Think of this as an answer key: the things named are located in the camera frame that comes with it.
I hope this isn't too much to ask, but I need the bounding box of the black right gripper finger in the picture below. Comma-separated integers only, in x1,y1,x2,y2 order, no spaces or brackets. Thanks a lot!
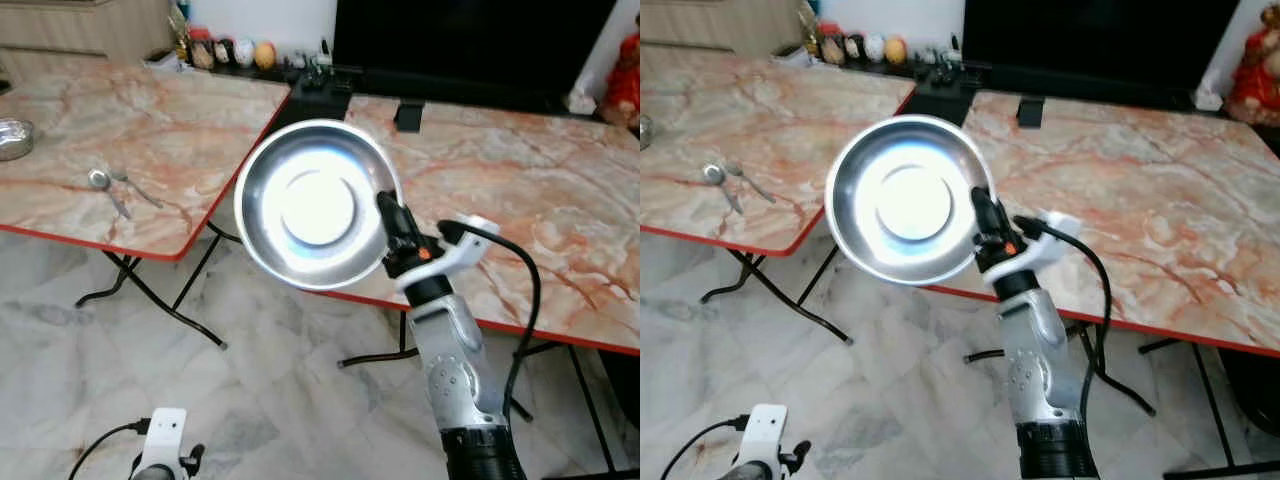
971,186,1007,239
376,189,414,242

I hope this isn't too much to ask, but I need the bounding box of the round steel plate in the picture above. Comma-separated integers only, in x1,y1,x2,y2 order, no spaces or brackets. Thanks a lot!
825,114,998,287
233,118,403,291

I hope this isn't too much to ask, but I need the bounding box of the black television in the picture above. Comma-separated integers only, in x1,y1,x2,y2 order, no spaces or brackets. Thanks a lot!
332,0,619,113
962,0,1241,109

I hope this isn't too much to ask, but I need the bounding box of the brass ornament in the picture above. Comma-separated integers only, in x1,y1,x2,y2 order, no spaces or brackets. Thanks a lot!
168,5,191,63
797,0,819,56

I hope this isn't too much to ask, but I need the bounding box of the red seated idol figurine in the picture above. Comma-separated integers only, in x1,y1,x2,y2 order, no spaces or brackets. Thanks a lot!
1228,25,1280,126
603,10,641,129

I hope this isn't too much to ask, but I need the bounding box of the steel spoon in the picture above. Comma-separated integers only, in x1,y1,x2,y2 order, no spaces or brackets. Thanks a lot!
88,169,133,220
702,164,745,215

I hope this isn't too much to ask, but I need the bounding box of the light wooden cabinet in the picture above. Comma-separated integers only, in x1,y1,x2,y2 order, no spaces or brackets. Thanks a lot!
0,0,176,89
640,0,806,53

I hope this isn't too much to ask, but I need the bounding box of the small steel bowl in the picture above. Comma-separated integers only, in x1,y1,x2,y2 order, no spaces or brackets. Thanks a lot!
0,118,36,161

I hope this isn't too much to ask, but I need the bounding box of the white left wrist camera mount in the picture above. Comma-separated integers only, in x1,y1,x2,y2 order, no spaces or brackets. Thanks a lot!
138,407,189,479
745,403,788,471

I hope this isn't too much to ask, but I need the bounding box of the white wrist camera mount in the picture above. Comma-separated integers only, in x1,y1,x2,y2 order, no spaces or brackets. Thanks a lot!
745,403,788,471
138,407,189,479
395,215,501,296
1000,210,1083,283

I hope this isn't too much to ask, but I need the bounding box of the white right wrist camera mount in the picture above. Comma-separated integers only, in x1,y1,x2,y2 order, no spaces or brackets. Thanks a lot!
395,215,501,296
1000,210,1083,283

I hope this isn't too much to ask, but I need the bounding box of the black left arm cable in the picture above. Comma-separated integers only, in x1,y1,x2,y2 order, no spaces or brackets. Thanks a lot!
658,416,749,480
66,420,151,480

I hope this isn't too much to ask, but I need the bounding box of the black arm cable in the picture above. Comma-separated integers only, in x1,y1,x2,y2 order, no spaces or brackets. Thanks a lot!
438,220,544,421
1012,214,1113,421
658,416,749,480
66,420,151,480

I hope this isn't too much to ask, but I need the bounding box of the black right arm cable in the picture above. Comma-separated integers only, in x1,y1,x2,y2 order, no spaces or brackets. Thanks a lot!
438,220,544,421
1012,214,1113,421

